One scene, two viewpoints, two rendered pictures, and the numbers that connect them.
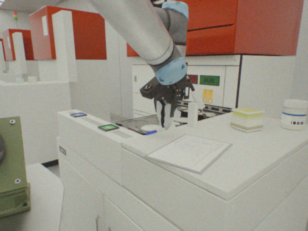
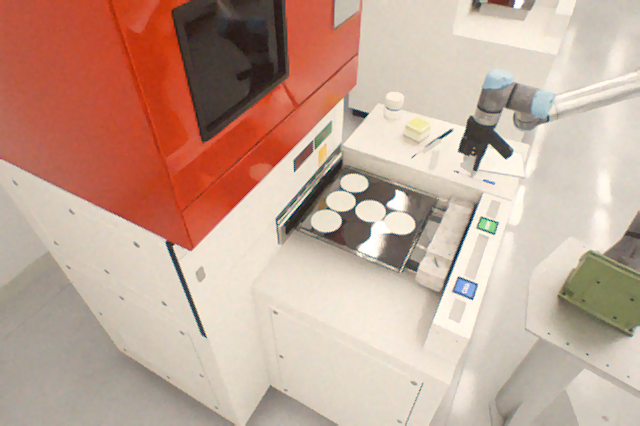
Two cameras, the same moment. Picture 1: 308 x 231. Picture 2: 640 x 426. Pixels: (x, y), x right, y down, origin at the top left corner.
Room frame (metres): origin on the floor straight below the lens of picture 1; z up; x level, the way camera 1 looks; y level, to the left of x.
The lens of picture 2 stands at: (1.54, 0.80, 1.90)
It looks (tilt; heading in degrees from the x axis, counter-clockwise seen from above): 44 degrees down; 249
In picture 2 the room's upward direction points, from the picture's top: straight up
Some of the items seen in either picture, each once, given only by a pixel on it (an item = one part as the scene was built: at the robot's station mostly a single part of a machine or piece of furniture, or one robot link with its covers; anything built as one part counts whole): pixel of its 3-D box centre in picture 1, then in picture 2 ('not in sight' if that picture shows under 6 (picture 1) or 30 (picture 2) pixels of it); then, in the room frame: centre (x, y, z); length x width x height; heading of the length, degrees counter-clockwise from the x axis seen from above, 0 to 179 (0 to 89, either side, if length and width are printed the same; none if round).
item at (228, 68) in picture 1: (173, 91); (280, 197); (1.33, -0.11, 1.02); 0.82 x 0.03 x 0.40; 41
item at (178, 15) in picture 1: (173, 24); (496, 91); (0.68, -0.05, 1.29); 0.09 x 0.08 x 0.11; 126
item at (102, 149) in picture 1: (93, 138); (471, 269); (0.85, 0.25, 0.89); 0.55 x 0.09 x 0.14; 41
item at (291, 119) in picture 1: (294, 114); (393, 106); (0.75, -0.48, 1.01); 0.07 x 0.07 x 0.10
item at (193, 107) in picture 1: (195, 107); (430, 151); (0.78, -0.15, 1.03); 0.06 x 0.04 x 0.13; 131
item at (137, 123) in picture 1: (168, 123); (369, 212); (1.04, -0.07, 0.90); 0.34 x 0.34 x 0.01; 41
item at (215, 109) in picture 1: (195, 105); (311, 180); (1.19, -0.22, 0.96); 0.44 x 0.01 x 0.02; 41
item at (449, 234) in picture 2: not in sight; (445, 243); (0.85, 0.12, 0.87); 0.36 x 0.08 x 0.03; 41
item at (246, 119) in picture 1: (246, 119); (417, 130); (0.74, -0.31, 1.00); 0.07 x 0.07 x 0.07; 26
